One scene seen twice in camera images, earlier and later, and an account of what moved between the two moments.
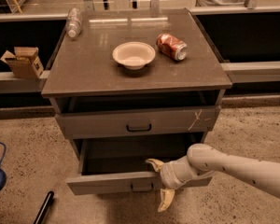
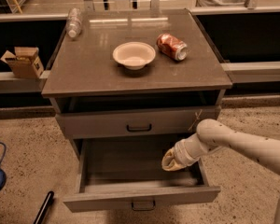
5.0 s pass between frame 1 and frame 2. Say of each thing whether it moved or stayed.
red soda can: stayed
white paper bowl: stayed
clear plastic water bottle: stayed
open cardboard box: stayed
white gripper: moved
